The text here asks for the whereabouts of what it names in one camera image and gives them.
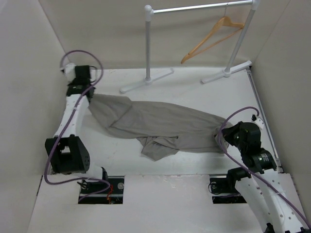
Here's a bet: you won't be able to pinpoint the white clothes rack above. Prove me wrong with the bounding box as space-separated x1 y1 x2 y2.
120 0 260 94

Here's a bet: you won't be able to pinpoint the left metal table rail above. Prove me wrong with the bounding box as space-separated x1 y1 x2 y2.
45 137 62 173

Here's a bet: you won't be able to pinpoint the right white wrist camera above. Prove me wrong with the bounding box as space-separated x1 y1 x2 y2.
251 115 265 130

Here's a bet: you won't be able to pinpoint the wooden clothes hanger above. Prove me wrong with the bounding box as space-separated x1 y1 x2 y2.
180 6 246 64

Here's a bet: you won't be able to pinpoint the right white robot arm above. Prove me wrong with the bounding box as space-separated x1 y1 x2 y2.
218 122 311 233

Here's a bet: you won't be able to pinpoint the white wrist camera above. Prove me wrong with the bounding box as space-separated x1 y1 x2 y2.
251 115 265 130
61 63 76 83

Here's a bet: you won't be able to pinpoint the right metal table rail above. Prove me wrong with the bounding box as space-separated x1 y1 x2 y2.
246 66 284 173

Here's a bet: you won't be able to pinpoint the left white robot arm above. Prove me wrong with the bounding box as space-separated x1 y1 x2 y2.
44 63 110 194

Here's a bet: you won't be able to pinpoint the grey trousers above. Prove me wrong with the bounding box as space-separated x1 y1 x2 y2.
89 94 224 161

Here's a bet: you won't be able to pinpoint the metal table rail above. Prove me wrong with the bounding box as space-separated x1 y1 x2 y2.
45 137 62 173
246 66 284 173

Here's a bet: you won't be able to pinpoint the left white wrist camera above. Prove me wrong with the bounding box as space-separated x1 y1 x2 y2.
61 63 76 83

